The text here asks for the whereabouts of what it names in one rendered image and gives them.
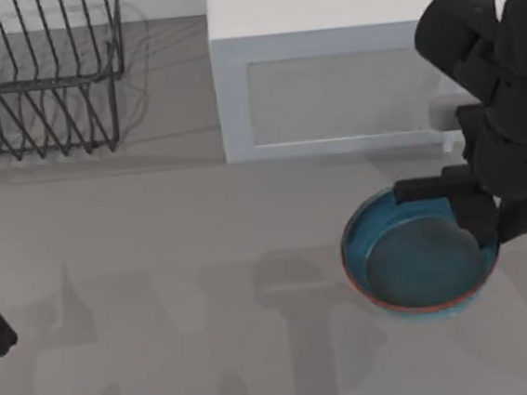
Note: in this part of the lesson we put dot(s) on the blue bowl with red rim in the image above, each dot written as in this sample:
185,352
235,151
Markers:
422,275

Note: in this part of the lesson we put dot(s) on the white microwave oven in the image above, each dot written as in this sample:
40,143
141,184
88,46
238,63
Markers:
311,11

